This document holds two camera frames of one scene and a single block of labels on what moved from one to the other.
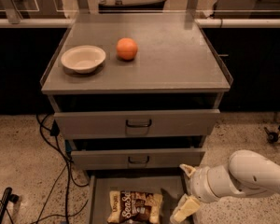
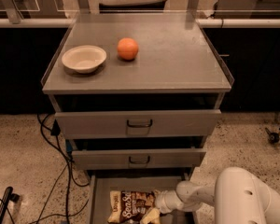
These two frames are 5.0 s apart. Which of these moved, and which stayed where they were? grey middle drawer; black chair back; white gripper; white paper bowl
Moved: white gripper
Stayed: white paper bowl; black chair back; grey middle drawer
